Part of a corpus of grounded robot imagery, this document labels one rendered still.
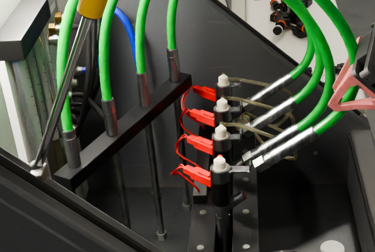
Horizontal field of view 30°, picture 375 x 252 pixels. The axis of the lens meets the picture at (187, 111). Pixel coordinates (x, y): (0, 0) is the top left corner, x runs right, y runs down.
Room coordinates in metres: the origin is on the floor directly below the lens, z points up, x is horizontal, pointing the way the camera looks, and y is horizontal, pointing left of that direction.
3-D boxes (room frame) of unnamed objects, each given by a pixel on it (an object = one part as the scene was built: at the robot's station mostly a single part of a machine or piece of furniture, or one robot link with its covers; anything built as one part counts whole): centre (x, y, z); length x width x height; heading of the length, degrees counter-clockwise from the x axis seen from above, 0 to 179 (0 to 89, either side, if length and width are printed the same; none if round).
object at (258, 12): (1.46, -0.26, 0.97); 0.70 x 0.22 x 0.03; 174
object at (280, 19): (1.50, -0.26, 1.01); 0.23 x 0.11 x 0.06; 174
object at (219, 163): (0.78, -0.04, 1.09); 0.02 x 0.02 x 0.03
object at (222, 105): (0.94, -0.05, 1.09); 0.02 x 0.02 x 0.03
